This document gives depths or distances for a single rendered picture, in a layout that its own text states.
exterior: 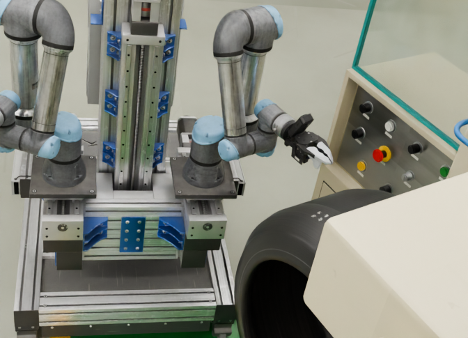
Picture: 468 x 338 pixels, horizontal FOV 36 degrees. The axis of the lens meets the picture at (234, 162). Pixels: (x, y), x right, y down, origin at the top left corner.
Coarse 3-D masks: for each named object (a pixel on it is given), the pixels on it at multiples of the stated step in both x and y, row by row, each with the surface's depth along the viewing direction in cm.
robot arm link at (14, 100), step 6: (6, 90) 223; (0, 96) 219; (6, 96) 220; (12, 96) 222; (18, 96) 224; (0, 102) 217; (6, 102) 219; (12, 102) 220; (18, 102) 223; (0, 108) 216; (6, 108) 218; (12, 108) 220; (18, 108) 224; (6, 114) 218; (12, 114) 221; (6, 120) 221; (12, 120) 222
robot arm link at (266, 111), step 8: (256, 104) 241; (264, 104) 239; (272, 104) 239; (256, 112) 240; (264, 112) 237; (272, 112) 236; (280, 112) 235; (264, 120) 238; (272, 120) 235; (264, 128) 240
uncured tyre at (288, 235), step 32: (352, 192) 150; (384, 192) 149; (288, 224) 142; (320, 224) 136; (256, 256) 150; (288, 256) 139; (256, 288) 171; (288, 288) 176; (256, 320) 172; (288, 320) 176
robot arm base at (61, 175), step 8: (48, 160) 243; (72, 160) 242; (80, 160) 246; (48, 168) 244; (56, 168) 242; (64, 168) 242; (72, 168) 243; (80, 168) 246; (48, 176) 245; (56, 176) 243; (64, 176) 243; (72, 176) 244; (80, 176) 247; (56, 184) 244; (64, 184) 244; (72, 184) 246
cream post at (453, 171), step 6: (462, 144) 146; (462, 150) 146; (456, 156) 148; (462, 156) 147; (456, 162) 148; (462, 162) 147; (456, 168) 149; (462, 168) 147; (450, 174) 151; (456, 174) 149
